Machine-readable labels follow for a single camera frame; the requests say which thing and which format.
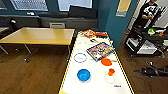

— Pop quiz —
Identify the yellow wall sign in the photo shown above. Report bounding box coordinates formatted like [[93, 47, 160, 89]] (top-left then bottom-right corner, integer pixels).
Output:
[[115, 0, 132, 18]]

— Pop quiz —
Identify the round bowl blue rim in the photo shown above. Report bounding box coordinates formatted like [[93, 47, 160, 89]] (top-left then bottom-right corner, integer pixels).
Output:
[[73, 52, 88, 64]]

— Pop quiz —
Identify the orange plastic bowl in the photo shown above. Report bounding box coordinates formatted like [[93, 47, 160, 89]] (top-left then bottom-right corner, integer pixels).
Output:
[[100, 57, 113, 67]]

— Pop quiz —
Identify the colourful board game box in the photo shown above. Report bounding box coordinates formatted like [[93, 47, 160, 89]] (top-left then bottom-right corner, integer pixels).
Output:
[[86, 41, 116, 63]]

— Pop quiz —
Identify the bright wall window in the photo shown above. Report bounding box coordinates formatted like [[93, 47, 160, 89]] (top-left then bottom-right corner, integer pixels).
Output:
[[57, 0, 94, 12], [9, 0, 50, 12], [0, 0, 8, 10]]

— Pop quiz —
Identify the small white ledge object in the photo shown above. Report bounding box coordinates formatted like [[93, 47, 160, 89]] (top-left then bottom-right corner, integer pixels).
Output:
[[26, 11, 35, 16]]

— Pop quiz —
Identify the white glowing table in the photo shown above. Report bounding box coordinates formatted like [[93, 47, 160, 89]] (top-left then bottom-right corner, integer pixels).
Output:
[[57, 30, 136, 94]]

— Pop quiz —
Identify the green yellow object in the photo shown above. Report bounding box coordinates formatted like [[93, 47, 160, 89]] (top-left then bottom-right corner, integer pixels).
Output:
[[148, 28, 156, 35]]

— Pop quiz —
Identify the person in black shirt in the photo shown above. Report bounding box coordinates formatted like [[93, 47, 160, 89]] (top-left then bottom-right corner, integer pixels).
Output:
[[132, 0, 162, 30]]

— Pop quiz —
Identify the wooden square table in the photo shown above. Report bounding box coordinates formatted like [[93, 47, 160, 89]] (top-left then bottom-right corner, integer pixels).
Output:
[[0, 26, 76, 63]]

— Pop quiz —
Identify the orange plastic cup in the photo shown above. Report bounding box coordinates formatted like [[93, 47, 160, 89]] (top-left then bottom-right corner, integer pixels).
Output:
[[107, 67, 116, 77]]

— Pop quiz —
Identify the black wheeled cart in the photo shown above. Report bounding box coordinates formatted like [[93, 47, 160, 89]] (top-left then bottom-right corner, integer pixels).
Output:
[[124, 25, 168, 58]]

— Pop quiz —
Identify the small yellow black object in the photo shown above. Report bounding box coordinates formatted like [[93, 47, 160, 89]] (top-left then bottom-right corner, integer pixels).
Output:
[[89, 38, 101, 44]]

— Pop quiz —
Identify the red flat object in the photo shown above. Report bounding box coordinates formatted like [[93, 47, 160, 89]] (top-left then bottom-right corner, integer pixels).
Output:
[[94, 31, 110, 38]]

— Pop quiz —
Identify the small orange object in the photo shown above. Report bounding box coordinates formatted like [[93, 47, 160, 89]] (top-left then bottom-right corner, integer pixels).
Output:
[[158, 31, 165, 37]]

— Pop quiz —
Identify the orange game box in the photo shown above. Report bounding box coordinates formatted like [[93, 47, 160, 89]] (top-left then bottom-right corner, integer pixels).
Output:
[[81, 29, 98, 39]]

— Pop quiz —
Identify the blue plastic bowl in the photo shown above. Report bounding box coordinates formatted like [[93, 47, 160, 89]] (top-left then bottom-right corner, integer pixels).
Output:
[[76, 68, 92, 83]]

